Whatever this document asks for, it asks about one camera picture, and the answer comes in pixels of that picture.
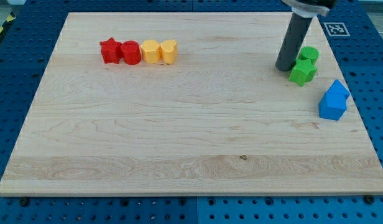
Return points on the green star block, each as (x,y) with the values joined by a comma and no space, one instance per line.
(302,72)

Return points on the green cylinder block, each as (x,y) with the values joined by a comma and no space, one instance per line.
(309,53)

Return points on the robot arm flange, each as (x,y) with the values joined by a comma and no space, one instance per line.
(310,8)

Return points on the wooden board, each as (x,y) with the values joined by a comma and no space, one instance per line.
(221,120)

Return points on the yellow heart block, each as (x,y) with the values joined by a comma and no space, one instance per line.
(169,51)

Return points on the yellow hexagon block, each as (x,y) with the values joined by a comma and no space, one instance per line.
(151,51)

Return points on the red cylinder block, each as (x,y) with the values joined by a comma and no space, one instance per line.
(131,52)

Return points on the red star block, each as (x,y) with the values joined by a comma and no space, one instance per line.
(110,51)

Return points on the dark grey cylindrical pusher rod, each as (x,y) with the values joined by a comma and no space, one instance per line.
(292,42)

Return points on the blue pentagon block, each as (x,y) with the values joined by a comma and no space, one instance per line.
(332,106)

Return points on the blue cube block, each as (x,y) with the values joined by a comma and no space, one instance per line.
(338,88)

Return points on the white fiducial marker tag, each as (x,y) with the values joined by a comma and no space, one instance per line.
(336,29)

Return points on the black board stop bolt left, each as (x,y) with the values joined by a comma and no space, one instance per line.
(24,201)

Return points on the black board stop bolt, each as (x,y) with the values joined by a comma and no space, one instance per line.
(369,199)
(24,201)

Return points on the black board stop bolt right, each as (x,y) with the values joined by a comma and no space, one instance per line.
(369,199)

